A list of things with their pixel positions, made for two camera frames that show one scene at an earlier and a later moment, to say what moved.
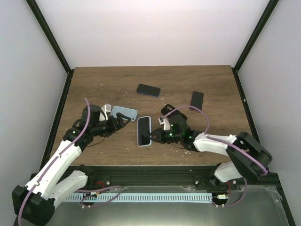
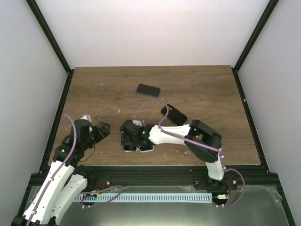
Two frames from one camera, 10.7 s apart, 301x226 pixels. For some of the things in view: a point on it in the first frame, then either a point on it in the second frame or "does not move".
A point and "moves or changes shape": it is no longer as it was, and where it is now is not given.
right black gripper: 160,136 to 125,141
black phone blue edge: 148,90 does not move
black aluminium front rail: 166,176 does not move
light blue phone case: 125,112 to 129,149
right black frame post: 259,29 does not move
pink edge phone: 144,130 moves or changes shape
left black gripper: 115,127 to 106,132
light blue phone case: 150,137 moves or changes shape
